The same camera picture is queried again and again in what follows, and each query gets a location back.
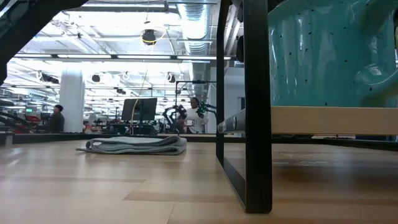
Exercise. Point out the grey towel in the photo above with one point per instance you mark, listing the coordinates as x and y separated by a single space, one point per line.
136 145

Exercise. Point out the teal speckled mug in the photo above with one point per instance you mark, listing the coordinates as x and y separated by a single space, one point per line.
317 53

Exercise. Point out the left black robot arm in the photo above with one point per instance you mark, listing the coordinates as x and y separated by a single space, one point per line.
21 28

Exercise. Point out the light wooden shelf board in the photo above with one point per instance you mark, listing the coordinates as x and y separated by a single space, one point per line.
326 119

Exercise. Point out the background green robot gripper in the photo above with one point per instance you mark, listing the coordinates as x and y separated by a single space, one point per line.
203 109

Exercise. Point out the person in white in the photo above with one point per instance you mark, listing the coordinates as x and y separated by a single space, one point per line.
193 119

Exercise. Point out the background black robot arms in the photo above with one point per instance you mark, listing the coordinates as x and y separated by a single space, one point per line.
172 116

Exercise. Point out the black computer monitor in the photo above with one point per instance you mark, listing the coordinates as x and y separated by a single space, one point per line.
140 109

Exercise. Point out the long ceiling light bar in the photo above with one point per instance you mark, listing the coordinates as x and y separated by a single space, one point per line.
124 57

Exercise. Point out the white building column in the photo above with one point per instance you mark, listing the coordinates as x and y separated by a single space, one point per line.
72 102

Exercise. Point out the person in dark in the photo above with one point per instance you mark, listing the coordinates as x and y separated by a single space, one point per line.
57 119

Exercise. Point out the black table edge rail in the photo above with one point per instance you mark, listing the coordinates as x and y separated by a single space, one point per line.
202 138

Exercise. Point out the black background rig frame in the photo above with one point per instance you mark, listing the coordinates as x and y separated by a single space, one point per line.
194 81

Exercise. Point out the black metal shelf frame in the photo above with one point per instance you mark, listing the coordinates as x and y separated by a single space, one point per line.
258 93

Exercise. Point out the silver ceiling air duct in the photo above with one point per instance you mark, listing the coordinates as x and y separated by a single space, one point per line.
195 28

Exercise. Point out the black ceiling camera device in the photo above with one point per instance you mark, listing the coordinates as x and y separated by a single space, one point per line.
149 36

